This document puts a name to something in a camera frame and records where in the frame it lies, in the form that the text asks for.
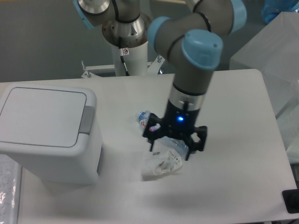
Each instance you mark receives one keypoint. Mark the crushed clear plastic bottle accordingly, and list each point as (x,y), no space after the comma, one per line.
(178,145)

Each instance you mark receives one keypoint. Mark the plastic sleeved paper sheet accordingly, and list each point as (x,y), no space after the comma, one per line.
(10,188)

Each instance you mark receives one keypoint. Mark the white push-lid trash can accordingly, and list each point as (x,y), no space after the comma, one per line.
(52,131)

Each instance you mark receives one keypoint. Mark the crumpled white paper carton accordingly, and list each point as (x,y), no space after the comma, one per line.
(157,165)

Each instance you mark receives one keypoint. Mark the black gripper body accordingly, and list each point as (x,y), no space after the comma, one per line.
(179,124)

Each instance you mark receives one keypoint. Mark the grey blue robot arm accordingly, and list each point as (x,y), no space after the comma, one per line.
(192,44)

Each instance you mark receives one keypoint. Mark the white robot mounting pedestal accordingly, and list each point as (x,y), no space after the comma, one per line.
(127,59)

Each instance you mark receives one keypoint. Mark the black device at table edge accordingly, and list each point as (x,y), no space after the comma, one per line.
(291,200)

